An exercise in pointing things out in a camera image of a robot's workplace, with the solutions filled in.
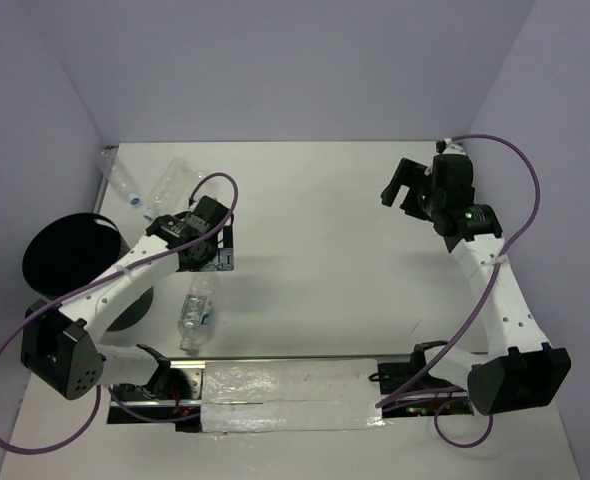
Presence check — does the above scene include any clear bottle blue label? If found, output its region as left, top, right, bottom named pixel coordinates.
left=178, top=273, right=220, bottom=356

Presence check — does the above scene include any clear bottle white cap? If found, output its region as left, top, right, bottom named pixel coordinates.
left=143, top=158, right=202, bottom=222

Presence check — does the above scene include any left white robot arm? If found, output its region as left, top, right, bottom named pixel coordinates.
left=20, top=196, right=232, bottom=400

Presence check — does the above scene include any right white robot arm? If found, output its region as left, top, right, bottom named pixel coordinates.
left=380, top=154, right=571, bottom=416

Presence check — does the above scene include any black cylindrical bin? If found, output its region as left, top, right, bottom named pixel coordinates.
left=20, top=212, right=155, bottom=332

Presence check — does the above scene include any silver taped cover plate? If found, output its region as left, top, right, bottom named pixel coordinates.
left=200, top=359, right=385, bottom=433

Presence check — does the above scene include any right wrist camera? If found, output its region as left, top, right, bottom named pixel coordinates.
left=431, top=140, right=474, bottom=190

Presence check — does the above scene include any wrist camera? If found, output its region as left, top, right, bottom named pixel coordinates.
left=431, top=140, right=474, bottom=190
left=146, top=211, right=210, bottom=249

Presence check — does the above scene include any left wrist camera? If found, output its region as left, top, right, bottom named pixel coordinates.
left=146, top=211, right=210, bottom=249

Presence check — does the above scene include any metal base rail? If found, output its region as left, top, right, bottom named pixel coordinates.
left=107, top=356, right=471, bottom=433

